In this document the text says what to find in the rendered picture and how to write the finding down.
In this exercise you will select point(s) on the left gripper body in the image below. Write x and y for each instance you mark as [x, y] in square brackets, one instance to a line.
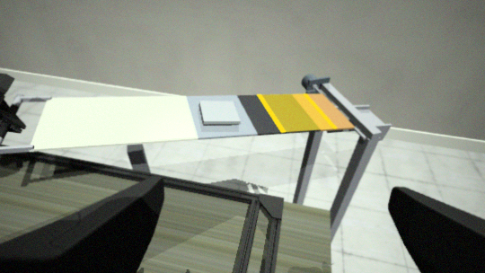
[5, 83]

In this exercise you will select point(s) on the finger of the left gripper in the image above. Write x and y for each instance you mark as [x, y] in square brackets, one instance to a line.
[14, 129]
[8, 116]

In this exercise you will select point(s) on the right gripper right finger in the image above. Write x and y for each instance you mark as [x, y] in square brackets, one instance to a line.
[440, 238]

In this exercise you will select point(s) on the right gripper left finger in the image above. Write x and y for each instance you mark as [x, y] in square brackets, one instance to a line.
[110, 236]

